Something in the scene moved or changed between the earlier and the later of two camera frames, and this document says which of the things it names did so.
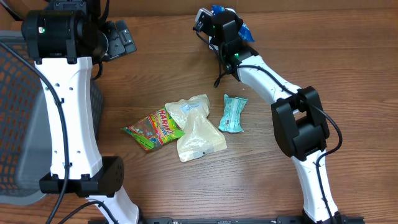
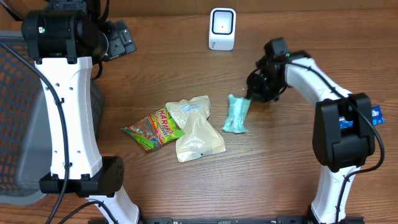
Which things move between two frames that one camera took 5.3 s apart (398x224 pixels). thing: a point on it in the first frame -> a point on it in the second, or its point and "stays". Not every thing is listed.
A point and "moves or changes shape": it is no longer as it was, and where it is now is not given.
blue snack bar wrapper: x=244 y=33 -> x=377 y=119
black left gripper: x=122 y=41 stays
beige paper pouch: x=198 y=138 stays
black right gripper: x=236 y=20 -> x=254 y=93
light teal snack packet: x=232 y=107 moves or changes shape
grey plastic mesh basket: x=25 y=153 stays
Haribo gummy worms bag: x=157 y=129 stays
